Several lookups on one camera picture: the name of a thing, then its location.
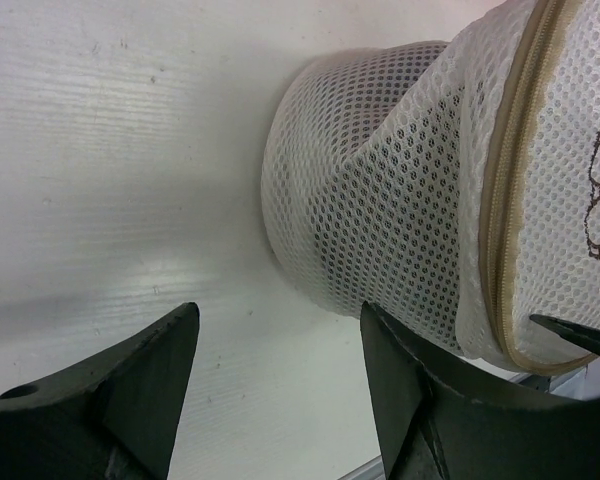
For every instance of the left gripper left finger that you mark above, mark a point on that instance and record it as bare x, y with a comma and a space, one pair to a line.
113, 415

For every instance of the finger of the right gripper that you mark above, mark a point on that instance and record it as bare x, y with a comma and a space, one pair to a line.
585, 337

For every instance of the white mesh laundry bag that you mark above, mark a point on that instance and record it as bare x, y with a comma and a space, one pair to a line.
454, 184

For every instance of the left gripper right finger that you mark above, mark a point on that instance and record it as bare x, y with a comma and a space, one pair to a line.
403, 369

